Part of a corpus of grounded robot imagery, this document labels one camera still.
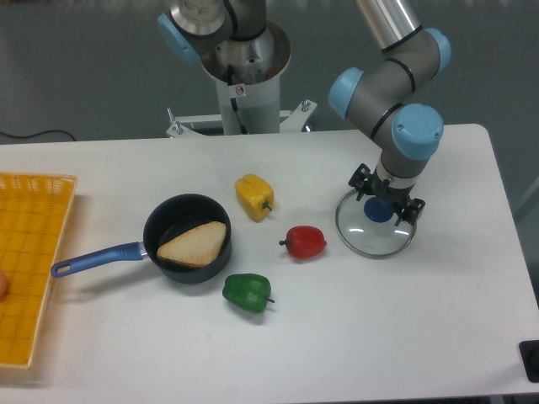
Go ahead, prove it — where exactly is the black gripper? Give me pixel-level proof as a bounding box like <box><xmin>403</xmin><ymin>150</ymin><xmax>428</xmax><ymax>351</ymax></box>
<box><xmin>348</xmin><ymin>163</ymin><xmax>424</xmax><ymax>226</ymax></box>

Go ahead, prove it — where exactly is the glass pot lid blue knob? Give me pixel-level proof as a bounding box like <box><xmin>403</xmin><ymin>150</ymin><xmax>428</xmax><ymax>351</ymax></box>
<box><xmin>334</xmin><ymin>189</ymin><xmax>418</xmax><ymax>260</ymax></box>

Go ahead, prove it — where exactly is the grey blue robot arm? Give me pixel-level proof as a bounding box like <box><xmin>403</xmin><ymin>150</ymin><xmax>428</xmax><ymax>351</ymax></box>
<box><xmin>157</xmin><ymin>1</ymin><xmax>451</xmax><ymax>224</ymax></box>

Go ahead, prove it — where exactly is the red bell pepper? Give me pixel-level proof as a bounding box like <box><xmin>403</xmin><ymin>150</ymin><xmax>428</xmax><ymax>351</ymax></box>
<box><xmin>279</xmin><ymin>226</ymin><xmax>327</xmax><ymax>259</ymax></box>

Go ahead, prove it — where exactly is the yellow bell pepper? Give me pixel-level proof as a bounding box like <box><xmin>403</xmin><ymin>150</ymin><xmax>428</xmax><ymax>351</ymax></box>
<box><xmin>234</xmin><ymin>173</ymin><xmax>275</xmax><ymax>221</ymax></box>

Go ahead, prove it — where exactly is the green bell pepper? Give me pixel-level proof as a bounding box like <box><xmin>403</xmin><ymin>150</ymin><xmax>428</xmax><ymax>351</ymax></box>
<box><xmin>222</xmin><ymin>274</ymin><xmax>275</xmax><ymax>314</ymax></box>

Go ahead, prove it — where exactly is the toast bread slice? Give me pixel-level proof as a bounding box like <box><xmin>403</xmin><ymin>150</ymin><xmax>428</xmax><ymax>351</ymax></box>
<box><xmin>157</xmin><ymin>221</ymin><xmax>227</xmax><ymax>267</ymax></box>

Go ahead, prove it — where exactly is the black device table corner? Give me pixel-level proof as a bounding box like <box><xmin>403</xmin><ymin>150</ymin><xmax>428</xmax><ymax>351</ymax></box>
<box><xmin>519</xmin><ymin>340</ymin><xmax>539</xmax><ymax>383</ymax></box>

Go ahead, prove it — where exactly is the yellow woven basket tray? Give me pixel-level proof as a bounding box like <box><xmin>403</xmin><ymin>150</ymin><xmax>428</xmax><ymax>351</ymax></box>
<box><xmin>1</xmin><ymin>173</ymin><xmax>77</xmax><ymax>369</ymax></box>

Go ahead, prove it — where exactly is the orange object in basket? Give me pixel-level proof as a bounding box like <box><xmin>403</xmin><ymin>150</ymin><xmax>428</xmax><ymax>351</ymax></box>
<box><xmin>0</xmin><ymin>271</ymin><xmax>9</xmax><ymax>300</ymax></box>

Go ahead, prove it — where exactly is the dark pot blue handle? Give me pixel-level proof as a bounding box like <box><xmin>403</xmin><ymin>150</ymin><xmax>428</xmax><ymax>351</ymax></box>
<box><xmin>51</xmin><ymin>194</ymin><xmax>232</xmax><ymax>284</ymax></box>

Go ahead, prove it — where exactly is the black floor cable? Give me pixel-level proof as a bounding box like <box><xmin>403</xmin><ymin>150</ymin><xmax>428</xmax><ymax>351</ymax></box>
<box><xmin>0</xmin><ymin>129</ymin><xmax>77</xmax><ymax>142</ymax></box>

